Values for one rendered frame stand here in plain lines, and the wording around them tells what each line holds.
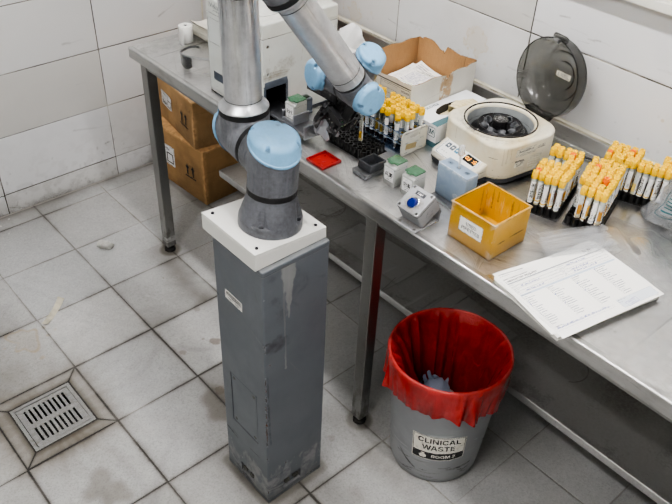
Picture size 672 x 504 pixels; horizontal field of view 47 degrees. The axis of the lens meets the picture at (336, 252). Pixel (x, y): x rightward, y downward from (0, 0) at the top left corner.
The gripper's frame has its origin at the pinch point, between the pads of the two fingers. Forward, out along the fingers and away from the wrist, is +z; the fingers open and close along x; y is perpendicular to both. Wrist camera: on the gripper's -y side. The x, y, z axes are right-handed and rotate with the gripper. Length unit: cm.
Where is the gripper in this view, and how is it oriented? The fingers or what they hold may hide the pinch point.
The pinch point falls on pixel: (318, 130)
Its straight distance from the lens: 213.9
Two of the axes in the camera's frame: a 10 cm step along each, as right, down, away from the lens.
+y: 5.5, 8.1, -1.9
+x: 7.5, -3.9, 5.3
